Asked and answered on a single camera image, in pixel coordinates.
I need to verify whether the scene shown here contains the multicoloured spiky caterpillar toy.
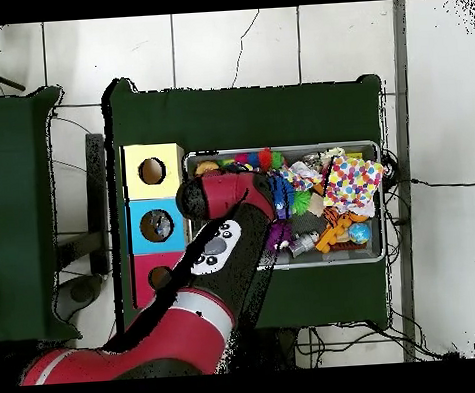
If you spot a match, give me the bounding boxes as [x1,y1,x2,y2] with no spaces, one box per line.
[234,148,286,173]

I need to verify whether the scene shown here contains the wooden box with three holes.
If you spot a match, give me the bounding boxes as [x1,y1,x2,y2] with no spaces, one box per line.
[120,141,196,310]

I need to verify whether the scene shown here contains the shallow clear mesh bin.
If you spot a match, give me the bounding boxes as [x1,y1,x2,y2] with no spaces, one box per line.
[182,139,388,276]

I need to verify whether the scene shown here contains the orange ball with cream dots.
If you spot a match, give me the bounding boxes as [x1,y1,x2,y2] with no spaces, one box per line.
[194,160,221,177]

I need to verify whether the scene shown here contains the silver grey plastic toy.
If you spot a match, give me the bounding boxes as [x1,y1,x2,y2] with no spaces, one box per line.
[287,230,323,259]

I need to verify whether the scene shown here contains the dark green table cloth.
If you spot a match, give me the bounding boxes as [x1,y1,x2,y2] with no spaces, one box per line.
[101,62,398,345]
[0,82,81,346]

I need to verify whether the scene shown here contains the polka dot cloth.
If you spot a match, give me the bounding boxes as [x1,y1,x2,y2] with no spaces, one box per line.
[321,152,388,220]

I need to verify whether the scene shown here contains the black panel stand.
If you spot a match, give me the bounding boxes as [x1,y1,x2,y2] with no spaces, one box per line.
[83,131,114,276]

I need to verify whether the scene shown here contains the grey stand base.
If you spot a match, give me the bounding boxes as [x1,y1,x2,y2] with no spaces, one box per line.
[53,272,109,324]

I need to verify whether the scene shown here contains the black cable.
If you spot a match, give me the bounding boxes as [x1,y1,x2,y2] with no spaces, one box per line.
[408,173,475,191]

